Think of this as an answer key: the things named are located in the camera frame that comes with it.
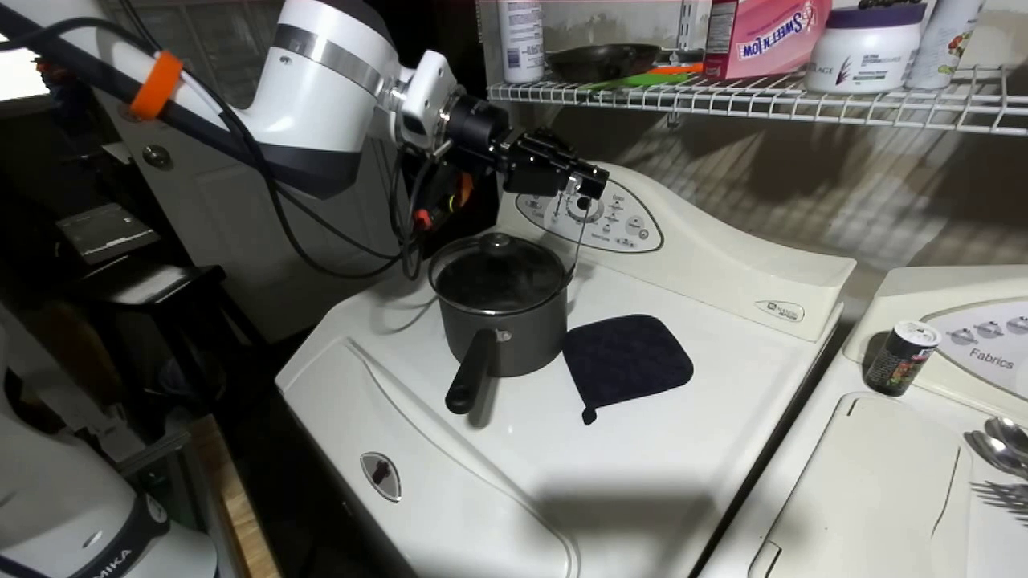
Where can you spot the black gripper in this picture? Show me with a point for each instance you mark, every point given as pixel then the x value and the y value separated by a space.
pixel 487 132

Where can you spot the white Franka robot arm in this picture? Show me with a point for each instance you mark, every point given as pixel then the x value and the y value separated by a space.
pixel 311 85

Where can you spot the round glass pot lid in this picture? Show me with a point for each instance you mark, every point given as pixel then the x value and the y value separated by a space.
pixel 503 242

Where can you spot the dark blue pot holder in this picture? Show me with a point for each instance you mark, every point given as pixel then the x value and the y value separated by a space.
pixel 631 359

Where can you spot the silver metal spoon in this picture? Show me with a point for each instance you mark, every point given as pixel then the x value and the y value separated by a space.
pixel 998 454
pixel 1012 435

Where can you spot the black frying pan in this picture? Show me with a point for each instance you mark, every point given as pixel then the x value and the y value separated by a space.
pixel 600 63

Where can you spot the green plastic utensil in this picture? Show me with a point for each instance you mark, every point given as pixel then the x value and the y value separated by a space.
pixel 642 83

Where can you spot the tall white bottle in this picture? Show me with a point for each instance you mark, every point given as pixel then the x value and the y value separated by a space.
pixel 522 36

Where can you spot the orange plastic utensil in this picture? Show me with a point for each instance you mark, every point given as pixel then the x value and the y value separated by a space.
pixel 675 72

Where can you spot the small white container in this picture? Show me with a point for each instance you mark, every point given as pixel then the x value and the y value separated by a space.
pixel 696 23

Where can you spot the pink box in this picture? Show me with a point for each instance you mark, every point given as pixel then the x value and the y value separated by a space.
pixel 765 36

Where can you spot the white tub purple lid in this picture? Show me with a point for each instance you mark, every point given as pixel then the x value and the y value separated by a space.
pixel 862 59

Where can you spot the white washing machine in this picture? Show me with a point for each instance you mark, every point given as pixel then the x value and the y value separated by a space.
pixel 645 484

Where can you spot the small dark can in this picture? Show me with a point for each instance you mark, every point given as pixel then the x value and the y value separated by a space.
pixel 899 363

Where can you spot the white cylindrical bottle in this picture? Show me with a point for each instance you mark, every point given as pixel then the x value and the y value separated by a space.
pixel 945 36

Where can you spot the white dryer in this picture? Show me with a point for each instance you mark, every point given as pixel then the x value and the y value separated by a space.
pixel 856 484

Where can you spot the black equipment stand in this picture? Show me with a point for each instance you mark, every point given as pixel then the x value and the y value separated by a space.
pixel 100 229

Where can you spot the wooden board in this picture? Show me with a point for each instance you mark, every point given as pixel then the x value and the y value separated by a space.
pixel 235 516

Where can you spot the silver metal fork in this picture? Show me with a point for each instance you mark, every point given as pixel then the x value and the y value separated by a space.
pixel 1006 498

